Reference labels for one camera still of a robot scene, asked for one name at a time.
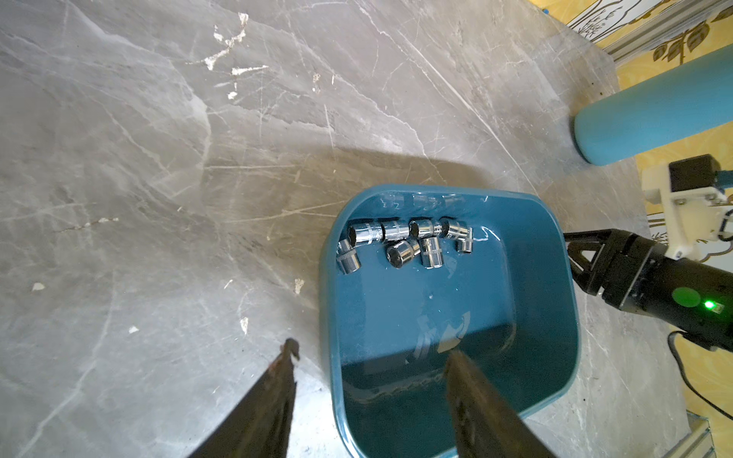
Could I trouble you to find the teal cylindrical vase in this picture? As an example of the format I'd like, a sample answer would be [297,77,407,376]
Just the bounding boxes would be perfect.
[573,45,732,166]

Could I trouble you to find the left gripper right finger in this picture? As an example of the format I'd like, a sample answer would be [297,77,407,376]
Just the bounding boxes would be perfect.
[445,350,554,457]

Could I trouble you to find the teal plastic storage box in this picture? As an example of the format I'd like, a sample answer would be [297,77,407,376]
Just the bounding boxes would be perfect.
[319,184,580,457]

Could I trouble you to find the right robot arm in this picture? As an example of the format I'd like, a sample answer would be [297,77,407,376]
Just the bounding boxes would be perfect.
[564,229,732,351]

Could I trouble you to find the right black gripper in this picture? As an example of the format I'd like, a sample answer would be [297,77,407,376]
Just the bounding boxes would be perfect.
[564,229,667,312]

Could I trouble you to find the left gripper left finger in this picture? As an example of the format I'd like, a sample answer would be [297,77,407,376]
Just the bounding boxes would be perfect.
[191,338,300,457]

